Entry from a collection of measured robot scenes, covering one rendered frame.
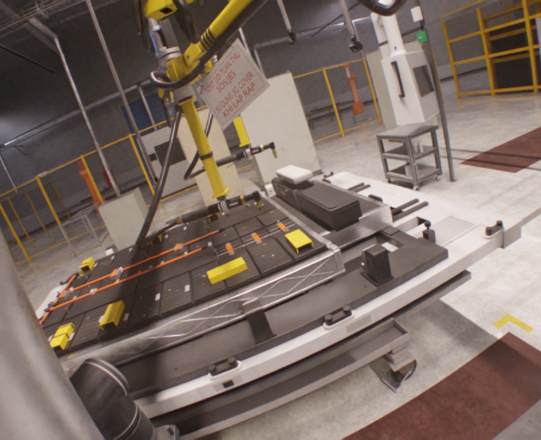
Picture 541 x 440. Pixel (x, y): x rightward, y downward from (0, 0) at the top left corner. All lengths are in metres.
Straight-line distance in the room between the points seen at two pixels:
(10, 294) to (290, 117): 5.89
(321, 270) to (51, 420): 1.05
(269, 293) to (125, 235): 4.93
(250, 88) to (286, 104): 4.85
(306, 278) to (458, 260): 0.61
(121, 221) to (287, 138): 3.48
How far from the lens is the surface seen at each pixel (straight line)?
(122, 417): 0.65
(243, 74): 1.23
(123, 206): 5.81
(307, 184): 1.80
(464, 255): 1.37
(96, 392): 0.62
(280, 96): 6.03
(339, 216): 1.35
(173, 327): 1.22
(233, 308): 1.19
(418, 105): 3.83
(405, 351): 1.70
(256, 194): 1.49
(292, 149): 6.07
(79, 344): 1.42
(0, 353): 0.34
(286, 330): 1.10
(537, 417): 0.82
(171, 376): 1.15
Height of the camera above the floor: 1.58
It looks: 18 degrees down
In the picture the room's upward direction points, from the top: 20 degrees counter-clockwise
